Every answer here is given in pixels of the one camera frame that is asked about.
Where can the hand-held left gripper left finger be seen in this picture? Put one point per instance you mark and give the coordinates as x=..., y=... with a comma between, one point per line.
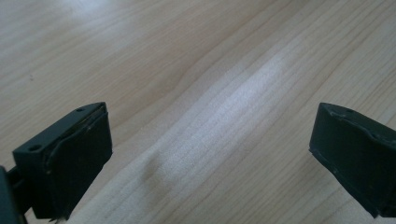
x=71, y=161

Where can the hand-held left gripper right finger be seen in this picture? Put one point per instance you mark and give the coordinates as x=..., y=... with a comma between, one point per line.
x=358, y=155

